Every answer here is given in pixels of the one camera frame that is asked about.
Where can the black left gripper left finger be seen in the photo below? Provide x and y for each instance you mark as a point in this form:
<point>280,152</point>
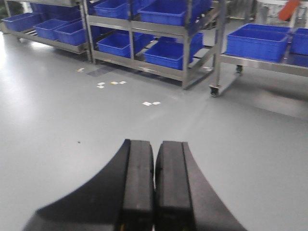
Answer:
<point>120,197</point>

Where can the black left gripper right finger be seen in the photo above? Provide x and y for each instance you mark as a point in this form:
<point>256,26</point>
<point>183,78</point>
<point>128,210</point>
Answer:
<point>185,200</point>

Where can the blue crate lower front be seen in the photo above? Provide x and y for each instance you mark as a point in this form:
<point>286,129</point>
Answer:
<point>166,54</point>

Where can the blue crate lower left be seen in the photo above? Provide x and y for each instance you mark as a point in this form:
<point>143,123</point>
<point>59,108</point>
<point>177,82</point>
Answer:
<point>117,43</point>

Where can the steel rack middle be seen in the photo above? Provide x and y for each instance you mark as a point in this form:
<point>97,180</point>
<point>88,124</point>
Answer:
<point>176,39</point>

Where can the steel rack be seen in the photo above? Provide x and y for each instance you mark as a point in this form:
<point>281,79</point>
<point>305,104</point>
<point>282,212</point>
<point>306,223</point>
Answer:
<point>176,39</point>
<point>66,10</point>

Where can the steel wheeled cart right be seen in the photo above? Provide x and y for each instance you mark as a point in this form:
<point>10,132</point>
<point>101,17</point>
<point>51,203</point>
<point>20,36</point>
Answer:
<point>295,64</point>

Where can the blue crate left rack right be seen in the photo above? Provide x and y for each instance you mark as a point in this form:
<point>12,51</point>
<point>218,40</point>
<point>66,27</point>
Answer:
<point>72,34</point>

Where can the blue crate rack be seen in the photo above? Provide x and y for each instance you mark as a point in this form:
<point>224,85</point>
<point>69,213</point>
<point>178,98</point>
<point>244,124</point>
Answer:
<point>72,34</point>
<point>46,29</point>

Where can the blue stacked crate on cart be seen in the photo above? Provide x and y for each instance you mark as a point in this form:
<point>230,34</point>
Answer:
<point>262,42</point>

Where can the blue crate left rack middle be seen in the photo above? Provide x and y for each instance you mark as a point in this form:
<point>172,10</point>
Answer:
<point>46,29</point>

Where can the steel rack left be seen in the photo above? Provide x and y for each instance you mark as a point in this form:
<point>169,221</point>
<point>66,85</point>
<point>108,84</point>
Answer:
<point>66,10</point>

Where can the blue crate upper front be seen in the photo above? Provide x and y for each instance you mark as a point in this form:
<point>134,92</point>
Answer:
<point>167,12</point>

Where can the blue crate upper left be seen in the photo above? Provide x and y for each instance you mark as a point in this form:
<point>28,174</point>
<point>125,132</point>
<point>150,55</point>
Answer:
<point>112,9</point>

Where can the blue crate cart right edge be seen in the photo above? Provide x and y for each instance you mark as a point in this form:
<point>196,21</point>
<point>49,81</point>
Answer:
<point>299,44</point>

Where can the blue crate far left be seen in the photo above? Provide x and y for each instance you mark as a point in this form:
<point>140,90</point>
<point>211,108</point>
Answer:
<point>22,22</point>

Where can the orange object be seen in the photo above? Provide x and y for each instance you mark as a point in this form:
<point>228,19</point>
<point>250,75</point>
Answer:
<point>288,10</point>

